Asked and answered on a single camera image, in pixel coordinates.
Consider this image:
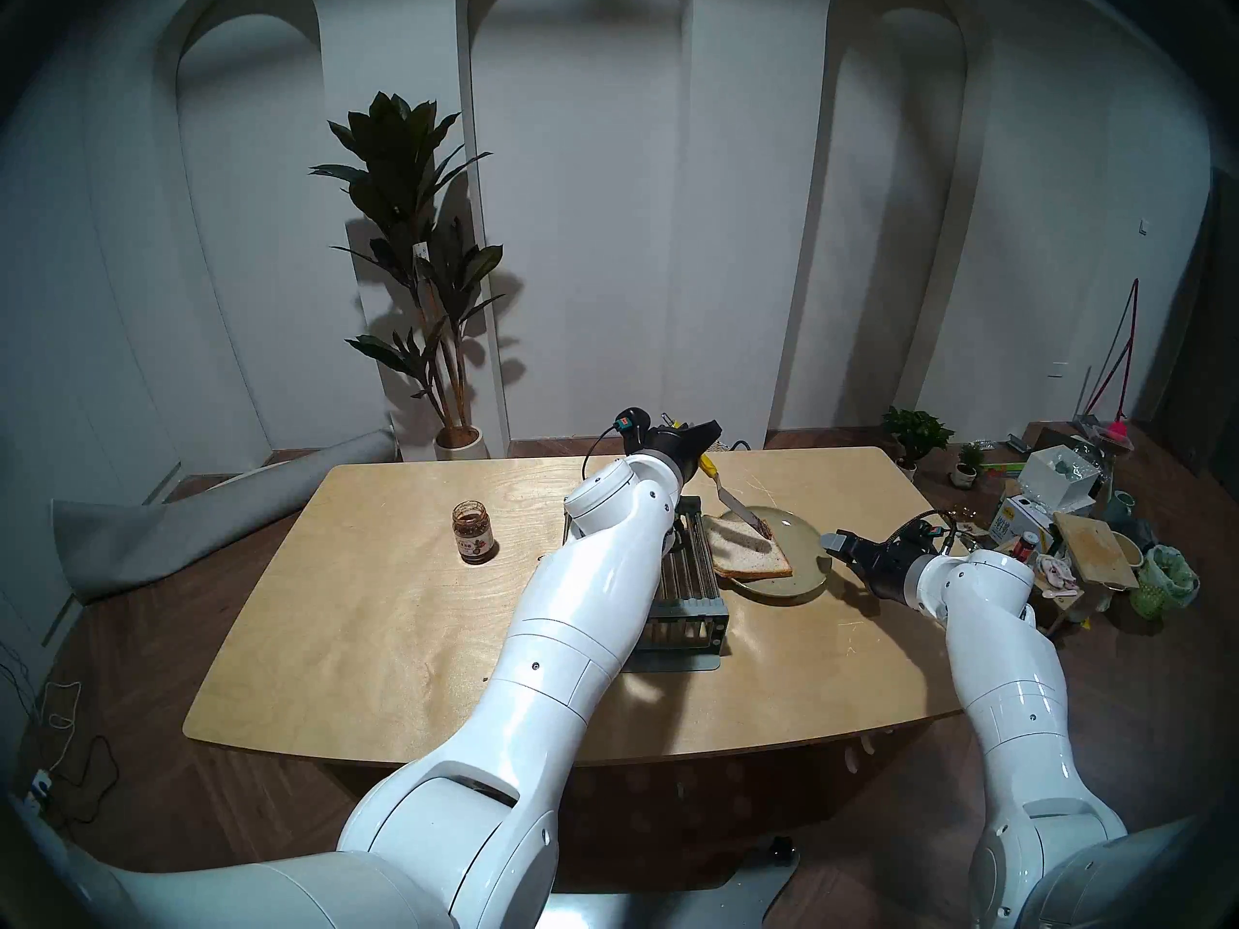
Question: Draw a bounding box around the round beige ceramic plate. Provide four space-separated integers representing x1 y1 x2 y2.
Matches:
718 506 833 606

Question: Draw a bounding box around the small bushy potted plant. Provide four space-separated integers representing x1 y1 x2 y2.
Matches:
881 406 954 480

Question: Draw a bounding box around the white open box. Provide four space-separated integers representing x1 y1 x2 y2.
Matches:
1018 445 1103 515

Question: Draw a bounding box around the red handled broom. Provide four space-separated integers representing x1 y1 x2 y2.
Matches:
1082 279 1141 444

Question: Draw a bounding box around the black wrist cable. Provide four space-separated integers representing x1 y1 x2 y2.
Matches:
895 509 969 551
581 407 651 478

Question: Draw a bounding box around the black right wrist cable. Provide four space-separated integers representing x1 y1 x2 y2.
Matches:
895 509 969 551

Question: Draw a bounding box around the yellow handled butter knife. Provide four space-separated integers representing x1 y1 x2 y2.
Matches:
663 414 773 541

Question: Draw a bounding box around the rolled grey mat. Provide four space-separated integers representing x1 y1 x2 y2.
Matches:
50 429 400 604

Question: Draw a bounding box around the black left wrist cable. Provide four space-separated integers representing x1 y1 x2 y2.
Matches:
581 407 651 478

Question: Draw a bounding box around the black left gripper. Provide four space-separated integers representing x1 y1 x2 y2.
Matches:
634 419 725 480

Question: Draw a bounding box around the grey metal dish rack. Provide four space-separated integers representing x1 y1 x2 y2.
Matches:
619 496 730 673

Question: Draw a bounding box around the white bread slice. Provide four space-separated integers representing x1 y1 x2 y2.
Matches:
702 514 795 581

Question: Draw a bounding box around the thin floor cable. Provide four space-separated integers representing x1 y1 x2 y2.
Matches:
0 646 119 831

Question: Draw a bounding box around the tall potted leafy plant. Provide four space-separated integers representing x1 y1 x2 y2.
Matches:
310 90 509 462

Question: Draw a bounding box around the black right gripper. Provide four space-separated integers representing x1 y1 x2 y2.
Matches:
821 530 930 604

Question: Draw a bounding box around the yellow white cardboard box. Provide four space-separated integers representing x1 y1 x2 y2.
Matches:
987 496 1056 555

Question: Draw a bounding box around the wooden cutting board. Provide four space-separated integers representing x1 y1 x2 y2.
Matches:
1053 511 1141 591

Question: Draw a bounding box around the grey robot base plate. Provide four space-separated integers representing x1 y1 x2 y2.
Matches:
542 835 800 929

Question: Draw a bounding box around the strawberry jam glass jar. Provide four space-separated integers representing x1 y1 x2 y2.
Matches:
451 499 497 565

